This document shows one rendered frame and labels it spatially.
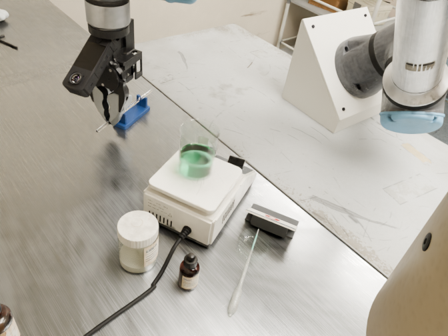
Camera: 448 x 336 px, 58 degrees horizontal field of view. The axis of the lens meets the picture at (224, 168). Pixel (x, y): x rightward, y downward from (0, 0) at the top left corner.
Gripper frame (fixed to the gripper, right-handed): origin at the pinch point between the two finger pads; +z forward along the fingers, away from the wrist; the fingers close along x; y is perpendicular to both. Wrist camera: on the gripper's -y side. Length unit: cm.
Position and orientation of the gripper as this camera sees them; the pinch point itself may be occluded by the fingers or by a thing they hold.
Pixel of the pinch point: (109, 121)
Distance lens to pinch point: 87.1
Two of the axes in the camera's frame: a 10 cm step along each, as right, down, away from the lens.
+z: -1.2, 7.4, 6.7
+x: -9.0, -3.7, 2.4
